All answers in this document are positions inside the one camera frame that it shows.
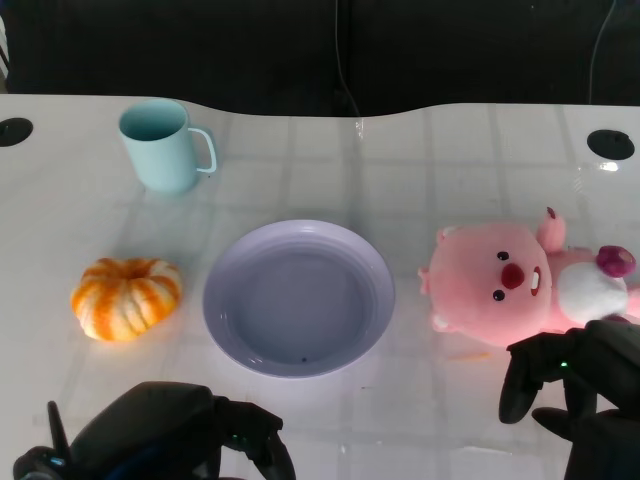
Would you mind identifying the pink plush doll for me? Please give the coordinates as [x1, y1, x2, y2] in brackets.
[417, 205, 640, 349]

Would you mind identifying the black table cable grommet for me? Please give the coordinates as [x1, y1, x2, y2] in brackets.
[0, 117, 34, 148]
[586, 129, 635, 161]

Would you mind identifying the white background object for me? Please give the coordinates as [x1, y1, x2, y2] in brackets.
[0, 19, 11, 94]

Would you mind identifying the thin grey hanging cable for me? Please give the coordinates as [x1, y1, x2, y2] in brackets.
[333, 0, 362, 119]
[588, 0, 622, 105]

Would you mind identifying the light blue mug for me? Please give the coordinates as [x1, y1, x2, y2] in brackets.
[118, 98, 219, 195]

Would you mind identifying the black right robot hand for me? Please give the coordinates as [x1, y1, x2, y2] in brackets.
[498, 319, 640, 480]

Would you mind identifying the lavender round plate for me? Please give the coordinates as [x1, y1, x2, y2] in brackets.
[202, 219, 396, 380]

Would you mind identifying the orange white striped pumpkin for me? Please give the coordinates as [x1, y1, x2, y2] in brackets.
[69, 257, 184, 343]

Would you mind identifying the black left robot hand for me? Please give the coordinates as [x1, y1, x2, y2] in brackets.
[68, 381, 297, 480]

